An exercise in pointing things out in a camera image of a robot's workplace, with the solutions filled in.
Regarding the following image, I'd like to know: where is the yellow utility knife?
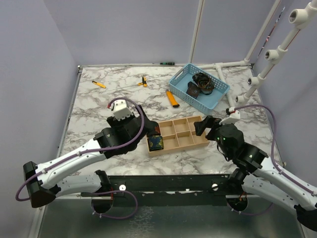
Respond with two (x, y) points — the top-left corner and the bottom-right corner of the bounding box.
(166, 90), (180, 108)

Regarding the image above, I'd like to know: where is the rolled dark orange-leaf tie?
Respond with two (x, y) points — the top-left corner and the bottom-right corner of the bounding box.
(146, 121), (161, 137)

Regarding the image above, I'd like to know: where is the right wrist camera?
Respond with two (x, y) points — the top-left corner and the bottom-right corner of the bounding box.
(220, 107), (241, 125)

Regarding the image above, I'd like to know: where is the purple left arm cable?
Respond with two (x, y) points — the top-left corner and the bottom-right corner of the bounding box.
(16, 97), (146, 202)

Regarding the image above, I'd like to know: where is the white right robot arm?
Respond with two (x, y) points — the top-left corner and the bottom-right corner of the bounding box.
(194, 116), (317, 231)

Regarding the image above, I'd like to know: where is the wooden compartment tray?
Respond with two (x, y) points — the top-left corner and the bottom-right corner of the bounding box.
(148, 116), (209, 157)

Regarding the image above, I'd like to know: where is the white PVC pipe rack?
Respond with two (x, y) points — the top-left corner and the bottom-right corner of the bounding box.
(198, 0), (317, 115)

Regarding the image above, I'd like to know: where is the folded dark patterned tie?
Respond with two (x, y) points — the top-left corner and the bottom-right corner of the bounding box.
(186, 81), (201, 99)

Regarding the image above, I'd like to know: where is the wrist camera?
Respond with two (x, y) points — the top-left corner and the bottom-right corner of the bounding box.
(220, 107), (241, 125)
(110, 100), (134, 121)

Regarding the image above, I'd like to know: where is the light blue plastic basket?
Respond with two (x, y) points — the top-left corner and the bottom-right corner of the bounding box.
(169, 63), (230, 115)

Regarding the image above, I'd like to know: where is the green black marker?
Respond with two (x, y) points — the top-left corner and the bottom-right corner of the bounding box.
(159, 61), (175, 65)

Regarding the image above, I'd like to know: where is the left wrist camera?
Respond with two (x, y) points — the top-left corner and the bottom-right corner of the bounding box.
(110, 100), (134, 121)

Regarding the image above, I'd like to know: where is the blue yellow floral tie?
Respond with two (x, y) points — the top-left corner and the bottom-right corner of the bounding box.
(147, 135), (164, 152)

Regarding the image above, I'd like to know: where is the yellow black wire stripper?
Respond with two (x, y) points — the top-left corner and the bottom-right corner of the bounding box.
(138, 76), (147, 87)

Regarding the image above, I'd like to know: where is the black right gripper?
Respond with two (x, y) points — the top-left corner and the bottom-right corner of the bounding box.
(194, 114), (235, 157)

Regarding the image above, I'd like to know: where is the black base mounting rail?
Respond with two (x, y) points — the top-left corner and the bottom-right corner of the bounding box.
(49, 171), (263, 209)

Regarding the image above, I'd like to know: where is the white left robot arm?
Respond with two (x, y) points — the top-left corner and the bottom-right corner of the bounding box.
(23, 106), (160, 208)

